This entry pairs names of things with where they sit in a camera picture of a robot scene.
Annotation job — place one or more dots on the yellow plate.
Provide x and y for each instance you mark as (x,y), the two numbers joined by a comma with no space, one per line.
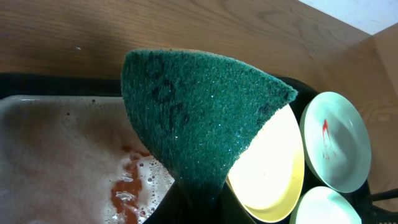
(267,178)

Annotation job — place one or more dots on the light green plate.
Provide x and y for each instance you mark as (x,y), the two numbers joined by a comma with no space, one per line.
(336,142)
(323,205)

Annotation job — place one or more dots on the green scrub sponge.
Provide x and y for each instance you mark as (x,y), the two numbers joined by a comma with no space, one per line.
(197,112)

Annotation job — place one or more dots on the rectangular black soapy tray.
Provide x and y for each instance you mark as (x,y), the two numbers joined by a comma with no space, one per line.
(70,155)

